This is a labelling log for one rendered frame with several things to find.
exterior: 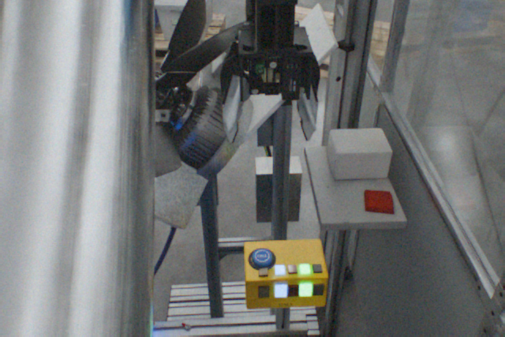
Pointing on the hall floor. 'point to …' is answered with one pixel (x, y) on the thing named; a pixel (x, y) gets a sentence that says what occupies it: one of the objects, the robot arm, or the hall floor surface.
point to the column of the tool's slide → (353, 64)
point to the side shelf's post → (336, 281)
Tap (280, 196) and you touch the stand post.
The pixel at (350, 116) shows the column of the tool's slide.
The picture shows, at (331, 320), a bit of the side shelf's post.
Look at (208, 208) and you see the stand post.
